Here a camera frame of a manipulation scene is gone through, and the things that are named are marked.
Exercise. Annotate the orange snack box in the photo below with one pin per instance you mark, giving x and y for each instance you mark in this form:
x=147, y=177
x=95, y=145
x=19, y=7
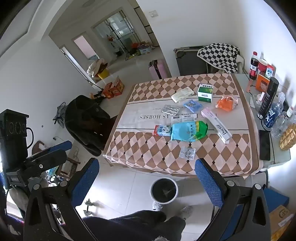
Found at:
x=118, y=87
x=107, y=91

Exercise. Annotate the black white checkered blanket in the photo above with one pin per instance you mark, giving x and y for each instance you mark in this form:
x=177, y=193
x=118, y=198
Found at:
x=217, y=56

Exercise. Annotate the red paper cup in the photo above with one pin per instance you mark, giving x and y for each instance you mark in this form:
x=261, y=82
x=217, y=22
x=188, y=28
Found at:
x=262, y=64

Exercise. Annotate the clear blister pack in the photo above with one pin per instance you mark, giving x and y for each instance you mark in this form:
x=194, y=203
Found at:
x=187, y=153

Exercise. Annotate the blue label water bottle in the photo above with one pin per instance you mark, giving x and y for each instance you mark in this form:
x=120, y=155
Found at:
x=274, y=113

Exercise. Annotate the cardboard box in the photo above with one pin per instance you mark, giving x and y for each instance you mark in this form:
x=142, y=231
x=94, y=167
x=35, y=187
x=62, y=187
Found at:
x=281, y=217

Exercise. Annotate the blue box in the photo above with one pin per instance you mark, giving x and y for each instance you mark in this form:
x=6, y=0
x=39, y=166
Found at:
x=276, y=198

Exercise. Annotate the white clothes pile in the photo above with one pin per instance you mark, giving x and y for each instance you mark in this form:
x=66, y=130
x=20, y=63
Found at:
x=95, y=66

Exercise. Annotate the pink plastic strip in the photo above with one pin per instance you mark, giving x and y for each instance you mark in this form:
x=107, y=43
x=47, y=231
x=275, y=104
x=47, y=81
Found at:
x=250, y=87

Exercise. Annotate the dark folding bed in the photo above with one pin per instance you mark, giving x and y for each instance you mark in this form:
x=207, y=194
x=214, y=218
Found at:
x=189, y=63

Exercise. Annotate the black spray can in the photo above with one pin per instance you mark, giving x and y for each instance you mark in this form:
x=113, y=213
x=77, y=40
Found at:
x=268, y=99

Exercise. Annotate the green white medicine box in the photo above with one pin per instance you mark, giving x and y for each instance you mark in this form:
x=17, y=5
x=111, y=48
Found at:
x=205, y=95

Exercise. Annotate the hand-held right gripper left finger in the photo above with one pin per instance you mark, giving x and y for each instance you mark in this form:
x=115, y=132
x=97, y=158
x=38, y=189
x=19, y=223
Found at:
x=85, y=180

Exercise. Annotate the diamond patterned tablecloth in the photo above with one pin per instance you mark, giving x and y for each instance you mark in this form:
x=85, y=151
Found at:
x=143, y=148

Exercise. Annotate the golden box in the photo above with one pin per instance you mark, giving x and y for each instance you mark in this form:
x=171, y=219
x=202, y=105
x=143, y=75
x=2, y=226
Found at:
x=288, y=138

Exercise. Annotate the blue green rice bag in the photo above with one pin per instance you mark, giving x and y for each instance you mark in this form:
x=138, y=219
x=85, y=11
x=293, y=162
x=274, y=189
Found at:
x=185, y=132

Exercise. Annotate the orange plastic packet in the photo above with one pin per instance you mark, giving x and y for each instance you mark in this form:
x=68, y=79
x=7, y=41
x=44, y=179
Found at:
x=225, y=103

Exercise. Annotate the clear plastic bottle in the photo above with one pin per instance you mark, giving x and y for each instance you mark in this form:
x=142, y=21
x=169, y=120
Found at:
x=281, y=126

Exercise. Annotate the black smartphone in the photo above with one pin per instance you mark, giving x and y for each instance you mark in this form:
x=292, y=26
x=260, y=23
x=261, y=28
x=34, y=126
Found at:
x=264, y=144

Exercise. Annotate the yellow bag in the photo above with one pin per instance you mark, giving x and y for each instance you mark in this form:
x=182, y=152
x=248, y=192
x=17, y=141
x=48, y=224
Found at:
x=103, y=74

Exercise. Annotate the colourful toy pile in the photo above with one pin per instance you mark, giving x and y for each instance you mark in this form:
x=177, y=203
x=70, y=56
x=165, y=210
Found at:
x=138, y=49

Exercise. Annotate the glass sliding door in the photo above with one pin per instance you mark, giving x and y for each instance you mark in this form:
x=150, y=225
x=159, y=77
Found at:
x=124, y=32

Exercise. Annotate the small milk carton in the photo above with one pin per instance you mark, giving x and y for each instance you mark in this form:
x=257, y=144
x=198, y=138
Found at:
x=161, y=130

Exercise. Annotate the cola bottle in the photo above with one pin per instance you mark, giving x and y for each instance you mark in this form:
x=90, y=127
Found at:
x=253, y=67

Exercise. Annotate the white paper box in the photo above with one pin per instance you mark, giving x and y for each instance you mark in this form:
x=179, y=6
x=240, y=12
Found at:
x=185, y=118

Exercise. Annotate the white light switch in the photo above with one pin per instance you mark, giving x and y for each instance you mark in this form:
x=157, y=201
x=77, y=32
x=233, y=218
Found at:
x=153, y=13

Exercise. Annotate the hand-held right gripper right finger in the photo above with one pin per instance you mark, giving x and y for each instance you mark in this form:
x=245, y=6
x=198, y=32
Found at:
x=208, y=183

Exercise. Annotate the silver blister packs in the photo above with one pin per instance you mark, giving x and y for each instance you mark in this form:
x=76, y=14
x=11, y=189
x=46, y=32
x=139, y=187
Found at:
x=171, y=110

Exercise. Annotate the white blister pack box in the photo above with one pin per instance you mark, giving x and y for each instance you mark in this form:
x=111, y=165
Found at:
x=182, y=94

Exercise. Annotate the round white trash bin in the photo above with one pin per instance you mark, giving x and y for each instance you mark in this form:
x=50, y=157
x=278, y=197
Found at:
x=164, y=190

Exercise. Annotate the blue white drink carton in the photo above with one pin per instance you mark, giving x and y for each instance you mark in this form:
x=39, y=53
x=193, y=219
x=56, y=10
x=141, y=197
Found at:
x=269, y=71

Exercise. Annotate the black jacket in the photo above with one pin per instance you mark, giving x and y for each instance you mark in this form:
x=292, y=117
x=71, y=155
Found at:
x=85, y=120

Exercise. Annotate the small dumbbell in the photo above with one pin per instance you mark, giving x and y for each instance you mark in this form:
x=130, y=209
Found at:
x=89, y=206

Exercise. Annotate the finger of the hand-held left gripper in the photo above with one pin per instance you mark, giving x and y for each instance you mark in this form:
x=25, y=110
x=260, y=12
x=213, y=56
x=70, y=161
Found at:
x=62, y=145
x=46, y=160

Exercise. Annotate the blue snack packet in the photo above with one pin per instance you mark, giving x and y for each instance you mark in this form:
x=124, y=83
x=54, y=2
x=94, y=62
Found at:
x=192, y=106

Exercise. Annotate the long white Doctor box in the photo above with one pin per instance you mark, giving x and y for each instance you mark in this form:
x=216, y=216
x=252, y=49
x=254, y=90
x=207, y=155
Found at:
x=216, y=125

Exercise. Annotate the fuzzy slipper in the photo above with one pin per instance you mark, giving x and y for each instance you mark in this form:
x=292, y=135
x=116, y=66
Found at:
x=157, y=205
x=186, y=212

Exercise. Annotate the pink suitcase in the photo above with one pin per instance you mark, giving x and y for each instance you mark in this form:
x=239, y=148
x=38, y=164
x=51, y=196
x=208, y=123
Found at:
x=159, y=69

